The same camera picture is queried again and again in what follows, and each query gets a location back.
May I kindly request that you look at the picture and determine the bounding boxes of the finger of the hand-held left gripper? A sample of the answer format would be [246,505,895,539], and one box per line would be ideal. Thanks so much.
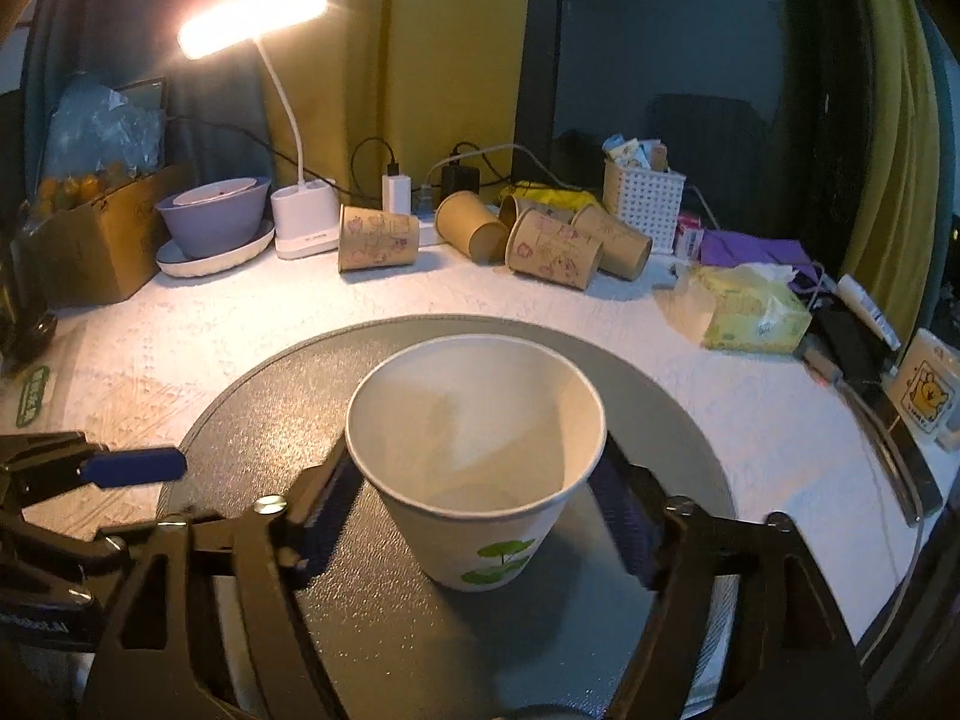
[0,516,130,580]
[0,431,187,515]

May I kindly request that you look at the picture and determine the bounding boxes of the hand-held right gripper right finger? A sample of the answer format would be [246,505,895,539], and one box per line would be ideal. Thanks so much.
[591,439,875,720]

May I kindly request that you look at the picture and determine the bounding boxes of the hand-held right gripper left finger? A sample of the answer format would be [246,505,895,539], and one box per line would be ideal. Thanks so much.
[79,444,359,720]

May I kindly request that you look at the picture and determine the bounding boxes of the white leaf-print paper cup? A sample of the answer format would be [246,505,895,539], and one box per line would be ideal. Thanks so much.
[345,337,607,592]

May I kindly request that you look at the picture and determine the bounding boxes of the brown printed paper cup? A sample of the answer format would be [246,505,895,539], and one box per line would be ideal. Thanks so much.
[505,208,605,292]
[435,191,512,265]
[337,204,421,272]
[499,195,542,232]
[571,204,653,280]

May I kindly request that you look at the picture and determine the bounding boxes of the grey round mat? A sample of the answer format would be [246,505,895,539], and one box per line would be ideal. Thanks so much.
[161,313,737,720]

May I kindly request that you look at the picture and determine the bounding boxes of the green label sticker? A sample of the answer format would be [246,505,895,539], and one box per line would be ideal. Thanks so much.
[16,365,53,429]

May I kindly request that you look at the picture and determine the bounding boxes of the black object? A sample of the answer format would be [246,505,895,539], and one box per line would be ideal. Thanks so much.
[0,238,59,377]

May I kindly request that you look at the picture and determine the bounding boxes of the cardboard box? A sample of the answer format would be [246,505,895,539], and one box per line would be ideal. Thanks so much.
[22,163,197,307]

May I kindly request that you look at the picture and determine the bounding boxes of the white plate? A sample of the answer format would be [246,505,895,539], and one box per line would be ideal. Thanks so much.
[156,219,277,278]

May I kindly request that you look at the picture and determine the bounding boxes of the yellow tissue pack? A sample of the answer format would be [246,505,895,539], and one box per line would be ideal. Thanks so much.
[671,264,815,356]

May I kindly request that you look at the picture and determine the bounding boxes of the purple bowl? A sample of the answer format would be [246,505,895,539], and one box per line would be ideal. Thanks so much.
[156,176,272,260]

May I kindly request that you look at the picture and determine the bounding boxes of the black phone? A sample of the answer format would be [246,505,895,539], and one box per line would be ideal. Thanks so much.
[813,303,887,392]

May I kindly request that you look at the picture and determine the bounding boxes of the pink small box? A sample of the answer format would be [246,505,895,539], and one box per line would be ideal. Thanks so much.
[675,213,707,260]

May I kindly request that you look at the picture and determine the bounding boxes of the purple pouch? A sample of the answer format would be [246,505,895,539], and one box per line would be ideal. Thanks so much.
[700,230,827,287]

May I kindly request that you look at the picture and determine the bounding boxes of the white desk lamp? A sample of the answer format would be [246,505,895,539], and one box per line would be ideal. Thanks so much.
[178,0,343,260]

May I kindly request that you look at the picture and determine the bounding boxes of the white power strip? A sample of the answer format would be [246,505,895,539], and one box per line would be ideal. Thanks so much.
[409,199,452,248]

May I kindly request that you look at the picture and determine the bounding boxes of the white plastic basket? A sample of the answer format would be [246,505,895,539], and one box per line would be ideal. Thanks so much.
[603,157,688,254]

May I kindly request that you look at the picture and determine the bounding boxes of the white tube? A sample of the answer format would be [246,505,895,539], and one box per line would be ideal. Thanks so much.
[835,273,902,351]

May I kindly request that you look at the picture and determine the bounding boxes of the yellow packet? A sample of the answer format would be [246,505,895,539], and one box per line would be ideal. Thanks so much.
[501,181,605,220]

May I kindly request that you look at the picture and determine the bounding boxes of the white bear-print mug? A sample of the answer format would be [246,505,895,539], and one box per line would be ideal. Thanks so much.
[880,328,960,452]

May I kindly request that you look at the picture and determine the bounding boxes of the clear bag of oranges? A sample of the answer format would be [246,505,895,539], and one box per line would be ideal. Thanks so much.
[36,73,166,205]

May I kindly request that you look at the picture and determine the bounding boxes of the white charger plug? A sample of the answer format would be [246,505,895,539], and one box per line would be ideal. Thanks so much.
[382,161,414,215]

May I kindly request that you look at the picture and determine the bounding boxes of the small packets in basket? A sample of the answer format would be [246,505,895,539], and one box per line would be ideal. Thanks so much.
[604,133,671,170]

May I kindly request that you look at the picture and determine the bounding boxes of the black charger plug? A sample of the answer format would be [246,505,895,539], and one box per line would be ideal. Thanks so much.
[440,157,482,200]

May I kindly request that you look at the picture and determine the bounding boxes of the yellow curtain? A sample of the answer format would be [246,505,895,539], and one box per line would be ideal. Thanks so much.
[339,0,538,205]
[846,0,947,332]

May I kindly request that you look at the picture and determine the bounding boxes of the black cable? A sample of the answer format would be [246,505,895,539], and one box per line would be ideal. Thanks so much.
[163,114,400,200]

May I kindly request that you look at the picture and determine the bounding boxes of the white cable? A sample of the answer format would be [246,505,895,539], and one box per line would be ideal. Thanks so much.
[429,141,593,192]

